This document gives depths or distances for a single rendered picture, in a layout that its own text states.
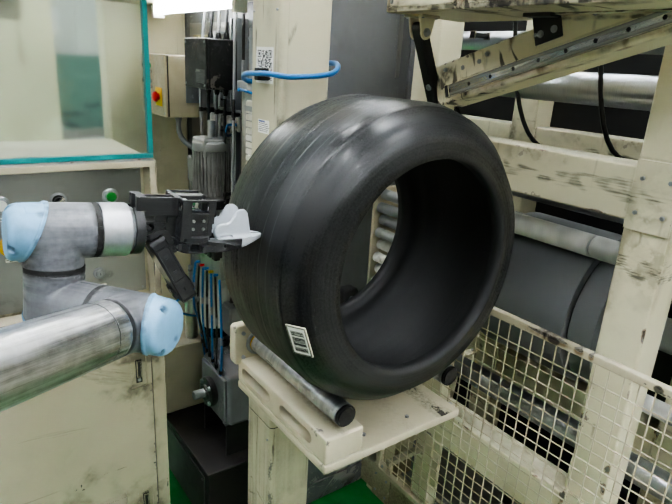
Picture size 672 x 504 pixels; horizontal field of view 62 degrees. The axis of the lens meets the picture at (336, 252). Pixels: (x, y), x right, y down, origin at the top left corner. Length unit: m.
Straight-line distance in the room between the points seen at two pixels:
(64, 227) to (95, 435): 1.02
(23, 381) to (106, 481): 1.25
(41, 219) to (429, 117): 0.61
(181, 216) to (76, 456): 1.04
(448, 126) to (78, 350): 0.67
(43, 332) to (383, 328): 0.89
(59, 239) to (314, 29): 0.73
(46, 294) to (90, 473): 1.04
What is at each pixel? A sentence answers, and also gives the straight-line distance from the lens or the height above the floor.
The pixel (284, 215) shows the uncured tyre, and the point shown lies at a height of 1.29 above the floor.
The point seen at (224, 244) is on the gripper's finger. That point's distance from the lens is 0.86.
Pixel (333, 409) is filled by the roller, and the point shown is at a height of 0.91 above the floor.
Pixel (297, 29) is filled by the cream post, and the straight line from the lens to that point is 1.26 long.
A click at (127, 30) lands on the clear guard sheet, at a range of 1.49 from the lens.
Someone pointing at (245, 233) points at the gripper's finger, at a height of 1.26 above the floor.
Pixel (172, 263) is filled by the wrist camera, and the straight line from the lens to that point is 0.86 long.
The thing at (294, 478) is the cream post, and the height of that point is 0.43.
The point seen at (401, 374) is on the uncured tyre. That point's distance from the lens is 1.09.
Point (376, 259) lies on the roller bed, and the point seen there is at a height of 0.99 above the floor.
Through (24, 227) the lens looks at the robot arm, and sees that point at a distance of 0.79.
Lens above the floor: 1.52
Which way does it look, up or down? 18 degrees down
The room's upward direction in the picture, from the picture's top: 4 degrees clockwise
